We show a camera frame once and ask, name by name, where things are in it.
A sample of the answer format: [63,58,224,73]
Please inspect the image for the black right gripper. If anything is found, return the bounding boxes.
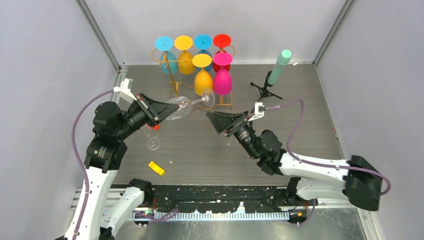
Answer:
[206,111,261,160]

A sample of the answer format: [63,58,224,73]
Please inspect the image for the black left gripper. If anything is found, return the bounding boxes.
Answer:
[115,92,179,140]

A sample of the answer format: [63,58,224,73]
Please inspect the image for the clear wine glass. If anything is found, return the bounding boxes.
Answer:
[166,88,216,121]
[141,125,161,151]

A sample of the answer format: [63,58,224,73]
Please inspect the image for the pink wine glass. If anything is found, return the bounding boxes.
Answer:
[213,52,233,95]

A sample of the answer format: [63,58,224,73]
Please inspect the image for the yellow wine glass front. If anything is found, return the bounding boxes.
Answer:
[192,53,213,96]

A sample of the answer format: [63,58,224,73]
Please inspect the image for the yellow wine glass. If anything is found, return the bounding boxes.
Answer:
[192,53,213,96]
[174,35,196,75]

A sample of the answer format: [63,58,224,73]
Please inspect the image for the blue wine glass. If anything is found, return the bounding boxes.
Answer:
[193,34,213,57]
[154,36,178,75]

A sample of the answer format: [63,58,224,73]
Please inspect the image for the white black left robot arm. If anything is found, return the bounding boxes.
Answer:
[60,92,179,240]

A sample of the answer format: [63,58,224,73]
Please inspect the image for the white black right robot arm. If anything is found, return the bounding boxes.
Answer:
[206,111,383,212]

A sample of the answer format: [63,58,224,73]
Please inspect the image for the yellow wine glass back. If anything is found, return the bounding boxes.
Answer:
[174,35,196,75]

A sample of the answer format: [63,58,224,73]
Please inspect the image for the red wine glass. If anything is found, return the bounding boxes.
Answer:
[212,33,232,72]

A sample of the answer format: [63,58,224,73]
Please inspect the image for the small black tripod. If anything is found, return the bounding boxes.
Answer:
[250,70,283,102]

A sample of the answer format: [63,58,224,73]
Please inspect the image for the yellow block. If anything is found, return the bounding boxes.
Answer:
[148,161,166,176]

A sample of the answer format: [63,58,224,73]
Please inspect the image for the mint green bottle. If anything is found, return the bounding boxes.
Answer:
[267,49,292,86]

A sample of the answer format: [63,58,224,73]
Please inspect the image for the gold wire glass rack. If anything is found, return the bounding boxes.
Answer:
[151,49,233,110]

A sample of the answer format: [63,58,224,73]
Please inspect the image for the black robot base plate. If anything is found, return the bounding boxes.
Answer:
[141,185,314,214]

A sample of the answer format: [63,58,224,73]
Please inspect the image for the aluminium frame rail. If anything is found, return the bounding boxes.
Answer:
[69,185,365,222]

